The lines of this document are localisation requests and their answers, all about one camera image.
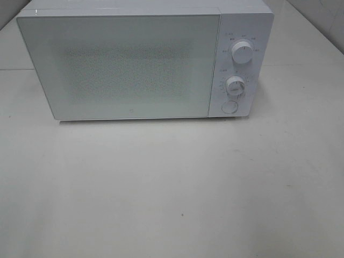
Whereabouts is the white round door button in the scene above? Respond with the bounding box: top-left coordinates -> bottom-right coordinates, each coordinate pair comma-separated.
221,101 -> 238,114

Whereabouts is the white upper power knob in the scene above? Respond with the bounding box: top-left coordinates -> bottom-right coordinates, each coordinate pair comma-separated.
231,39 -> 254,65

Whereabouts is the white timer knob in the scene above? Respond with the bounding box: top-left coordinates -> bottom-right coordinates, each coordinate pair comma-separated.
225,76 -> 245,96

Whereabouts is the white microwave door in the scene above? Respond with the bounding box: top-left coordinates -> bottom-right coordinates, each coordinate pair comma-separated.
17,15 -> 219,120

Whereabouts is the white microwave oven body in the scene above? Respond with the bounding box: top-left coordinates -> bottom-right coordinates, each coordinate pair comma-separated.
17,1 -> 274,120

